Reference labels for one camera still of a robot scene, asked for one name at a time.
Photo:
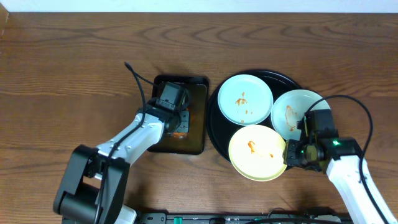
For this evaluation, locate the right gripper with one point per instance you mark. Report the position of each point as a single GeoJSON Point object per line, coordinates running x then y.
{"type": "Point", "coordinates": [291, 157]}

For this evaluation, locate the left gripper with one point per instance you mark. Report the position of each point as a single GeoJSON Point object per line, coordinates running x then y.
{"type": "Point", "coordinates": [183, 127]}

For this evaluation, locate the yellow plate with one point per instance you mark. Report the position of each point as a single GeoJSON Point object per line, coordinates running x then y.
{"type": "Point", "coordinates": [256, 152]}

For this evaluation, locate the light blue plate with stains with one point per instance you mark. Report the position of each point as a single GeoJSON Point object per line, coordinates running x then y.
{"type": "Point", "coordinates": [245, 100]}

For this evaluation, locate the orange green sponge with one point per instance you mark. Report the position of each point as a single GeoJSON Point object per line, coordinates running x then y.
{"type": "Point", "coordinates": [176, 135]}

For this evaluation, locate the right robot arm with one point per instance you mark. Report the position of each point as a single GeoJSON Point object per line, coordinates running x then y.
{"type": "Point", "coordinates": [339, 159]}

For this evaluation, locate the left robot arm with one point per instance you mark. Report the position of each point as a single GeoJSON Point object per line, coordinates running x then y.
{"type": "Point", "coordinates": [93, 185]}

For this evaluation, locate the black rectangular tray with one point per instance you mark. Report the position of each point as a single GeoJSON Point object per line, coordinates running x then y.
{"type": "Point", "coordinates": [195, 140]}

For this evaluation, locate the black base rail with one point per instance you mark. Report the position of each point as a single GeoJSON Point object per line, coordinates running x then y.
{"type": "Point", "coordinates": [273, 217]}

